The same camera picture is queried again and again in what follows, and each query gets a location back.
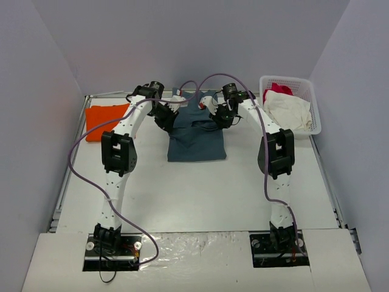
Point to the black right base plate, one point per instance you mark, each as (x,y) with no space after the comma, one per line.
(265,255)

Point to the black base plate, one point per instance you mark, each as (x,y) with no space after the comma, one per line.
(123,258)
(265,255)

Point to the white plastic laundry basket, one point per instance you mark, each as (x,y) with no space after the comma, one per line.
(301,88)

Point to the red t-shirt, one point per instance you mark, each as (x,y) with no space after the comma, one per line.
(278,89)

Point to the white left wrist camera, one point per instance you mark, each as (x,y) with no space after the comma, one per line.
(176,102)

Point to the folded orange t-shirt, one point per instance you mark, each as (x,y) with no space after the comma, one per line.
(96,115)

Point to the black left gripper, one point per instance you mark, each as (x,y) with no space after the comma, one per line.
(166,120)

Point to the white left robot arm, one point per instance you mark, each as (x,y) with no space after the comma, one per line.
(119,155)

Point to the cream white t-shirt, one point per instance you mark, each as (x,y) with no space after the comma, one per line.
(289,112)

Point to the blue-grey t-shirt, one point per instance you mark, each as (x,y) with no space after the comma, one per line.
(195,137)

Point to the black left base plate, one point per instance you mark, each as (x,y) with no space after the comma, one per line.
(123,258)

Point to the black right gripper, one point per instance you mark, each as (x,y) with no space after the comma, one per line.
(219,118)

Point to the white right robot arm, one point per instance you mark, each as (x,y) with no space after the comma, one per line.
(276,155)

